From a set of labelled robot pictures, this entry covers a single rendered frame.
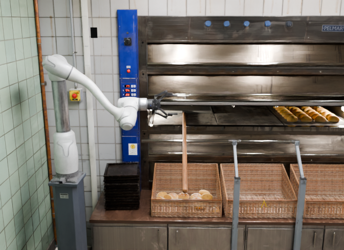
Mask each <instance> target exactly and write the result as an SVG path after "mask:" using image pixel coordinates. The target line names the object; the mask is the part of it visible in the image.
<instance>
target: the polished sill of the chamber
mask: <svg viewBox="0 0 344 250"><path fill-rule="evenodd" d="M148 130H149V131H182V130H183V125H182V124H149V125H148ZM186 130H187V131H307V132H344V126H303V125H212V124H186Z"/></svg>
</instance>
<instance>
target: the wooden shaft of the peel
mask: <svg viewBox="0 0 344 250"><path fill-rule="evenodd" d="M182 192H183V193H187V192H188V181H187V145H186V113H183V135H182Z"/></svg>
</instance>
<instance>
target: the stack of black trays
mask: <svg viewBox="0 0 344 250"><path fill-rule="evenodd" d="M140 174H141V173H140V165H139V162H126V163H107V164H106V167H105V171H104V176H103V177H104V180H103V182H104V184H103V185H104V189H103V190H104V192H103V193H104V201H105V205H104V206H105V207H104V209H106V211H111V210H138V208H139V205H140V193H141V191H140Z"/></svg>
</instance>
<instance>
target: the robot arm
mask: <svg viewBox="0 0 344 250"><path fill-rule="evenodd" d="M42 66H43V67H44V68H45V69H46V70H47V72H48V77H49V80H50V81H51V84H52V94H53V103H54V113H55V123H56V132H55V133H54V134H53V142H54V163H55V169H56V176H55V177H54V178H53V179H51V183H55V182H59V184H64V183H77V181H78V179H79V178H80V177H81V176H82V175H83V172H79V170H78V151H77V146H76V139H75V133H74V132H73V131H72V130H71V128H70V118H69V107H68V96H67V85H66V80H68V81H72V82H75V83H78V84H80V85H83V86H84V87H86V88H87V89H88V90H89V91H90V92H91V93H92V94H93V96H94V97H95V98H96V99H97V100H98V101H99V102H100V104H101V105H102V106H103V107H104V108H105V109H106V110H107V111H108V112H109V113H110V114H112V115H113V116H114V117H115V118H116V120H117V121H118V122H119V124H120V126H121V128H122V129H123V130H131V129H132V128H133V126H134V125H135V123H136V120H137V111H147V109H148V110H155V112H154V114H157V115H160V116H162V117H164V118H166V119H167V117H168V116H172V115H177V114H178V113H168V114H167V113H166V112H165V111H163V110H162V109H161V108H160V107H161V105H160V103H161V102H160V101H161V100H162V99H163V98H164V97H165V96H166V95H167V96H178V95H177V94H173V93H168V92H167V90H165V91H163V92H161V93H159V94H156V95H154V97H155V99H148V100H147V98H136V97H123V98H120V99H118V102H117V107H115V106H113V105H112V104H111V103H110V102H109V101H108V99H107V98H106V97H105V96H104V94H103V93H102V92H101V91H100V89H99V88H98V87H97V86H96V85H95V84H94V83H93V82H92V81H91V80H90V79H89V78H88V77H86V76H85V75H84V74H82V73H81V72H79V71H78V70H77V69H76V68H74V67H73V66H71V65H70V64H68V63H67V60H66V59H65V58H64V57H63V56H62V55H59V54H54V55H52V56H46V57H45V58H44V59H43V61H42ZM164 93H166V94H164ZM162 94H164V95H163V96H162V97H161V98H160V99H156V98H157V97H158V96H160V95H162ZM157 109H158V110H160V111H161V112H162V113H163V114H165V115H166V116H165V115H163V114H161V113H159V112H157V111H156V110H157Z"/></svg>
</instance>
